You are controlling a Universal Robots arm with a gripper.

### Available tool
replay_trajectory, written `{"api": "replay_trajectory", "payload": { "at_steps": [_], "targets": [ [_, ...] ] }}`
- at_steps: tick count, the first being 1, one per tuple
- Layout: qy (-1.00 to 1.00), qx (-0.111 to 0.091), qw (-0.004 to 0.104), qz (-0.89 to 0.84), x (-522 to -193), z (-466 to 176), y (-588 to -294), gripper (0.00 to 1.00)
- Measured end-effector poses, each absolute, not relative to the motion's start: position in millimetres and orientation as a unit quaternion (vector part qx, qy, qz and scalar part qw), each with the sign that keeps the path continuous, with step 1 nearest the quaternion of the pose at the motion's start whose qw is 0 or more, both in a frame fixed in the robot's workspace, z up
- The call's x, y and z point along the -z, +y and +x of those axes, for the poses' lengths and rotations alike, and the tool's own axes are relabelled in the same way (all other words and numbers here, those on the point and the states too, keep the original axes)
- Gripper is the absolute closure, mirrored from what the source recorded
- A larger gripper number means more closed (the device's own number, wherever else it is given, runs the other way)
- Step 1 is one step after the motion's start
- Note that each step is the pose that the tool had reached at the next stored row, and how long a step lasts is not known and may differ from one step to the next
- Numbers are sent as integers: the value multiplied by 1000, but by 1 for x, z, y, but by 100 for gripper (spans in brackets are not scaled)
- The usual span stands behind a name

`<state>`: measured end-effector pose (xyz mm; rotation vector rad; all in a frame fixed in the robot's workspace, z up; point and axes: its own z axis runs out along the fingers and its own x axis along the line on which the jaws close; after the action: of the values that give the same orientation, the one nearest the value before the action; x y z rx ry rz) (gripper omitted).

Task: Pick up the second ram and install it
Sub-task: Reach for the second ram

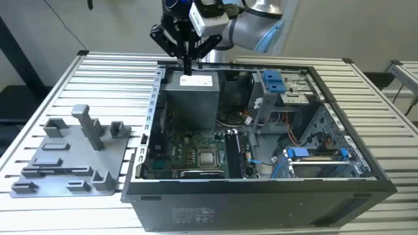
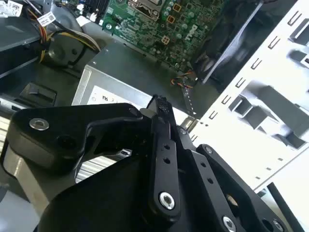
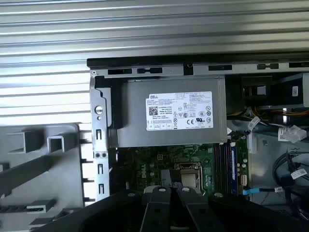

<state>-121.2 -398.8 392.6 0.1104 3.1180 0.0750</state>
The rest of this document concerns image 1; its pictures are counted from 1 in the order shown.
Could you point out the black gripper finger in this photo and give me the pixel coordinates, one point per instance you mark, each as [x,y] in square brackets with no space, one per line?
[208,45]
[163,36]

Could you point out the black RAM stick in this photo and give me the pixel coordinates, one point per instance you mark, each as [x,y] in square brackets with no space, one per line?
[240,156]
[65,169]

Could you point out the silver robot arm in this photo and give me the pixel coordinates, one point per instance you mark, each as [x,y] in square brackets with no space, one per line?
[247,31]

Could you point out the black RAM slot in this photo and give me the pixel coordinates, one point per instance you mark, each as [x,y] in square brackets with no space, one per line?
[232,156]
[236,156]
[228,156]

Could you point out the black table corner cap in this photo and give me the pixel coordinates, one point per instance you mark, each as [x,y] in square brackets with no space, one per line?
[83,52]
[347,61]

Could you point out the small black hanging object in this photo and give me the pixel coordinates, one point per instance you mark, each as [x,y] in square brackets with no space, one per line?
[89,4]

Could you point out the grey power supply unit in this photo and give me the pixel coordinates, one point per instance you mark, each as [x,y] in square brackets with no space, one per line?
[188,107]

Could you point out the grey metal drive cage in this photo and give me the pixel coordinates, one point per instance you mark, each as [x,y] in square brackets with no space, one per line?
[267,107]

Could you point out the green motherboard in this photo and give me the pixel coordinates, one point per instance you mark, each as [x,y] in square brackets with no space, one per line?
[183,139]

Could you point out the CPU socket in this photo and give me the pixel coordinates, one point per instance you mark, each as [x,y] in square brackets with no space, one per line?
[207,148]

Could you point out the black metal stand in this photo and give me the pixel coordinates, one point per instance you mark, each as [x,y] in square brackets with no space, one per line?
[19,61]

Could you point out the silver CPU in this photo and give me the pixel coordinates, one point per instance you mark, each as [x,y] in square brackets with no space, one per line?
[207,157]

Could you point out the blue disk carrier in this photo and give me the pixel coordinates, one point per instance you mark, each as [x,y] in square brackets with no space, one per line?
[296,152]

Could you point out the black graphics card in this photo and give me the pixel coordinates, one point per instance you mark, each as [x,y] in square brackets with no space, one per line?
[202,173]

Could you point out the grey plastic parts rack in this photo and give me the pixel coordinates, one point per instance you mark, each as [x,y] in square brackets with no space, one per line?
[71,156]

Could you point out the aluminium side table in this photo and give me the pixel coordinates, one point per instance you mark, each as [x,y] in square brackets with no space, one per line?
[405,73]

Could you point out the black PC case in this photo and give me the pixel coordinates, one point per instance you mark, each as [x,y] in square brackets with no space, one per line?
[260,208]

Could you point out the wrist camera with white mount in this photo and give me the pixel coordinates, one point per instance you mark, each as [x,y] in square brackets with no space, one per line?
[208,22]

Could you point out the blue plastic drive bracket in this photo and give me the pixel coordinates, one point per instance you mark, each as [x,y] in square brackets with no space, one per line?
[272,80]

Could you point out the grey wall conduit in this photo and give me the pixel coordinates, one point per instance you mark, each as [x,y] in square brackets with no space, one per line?
[291,9]

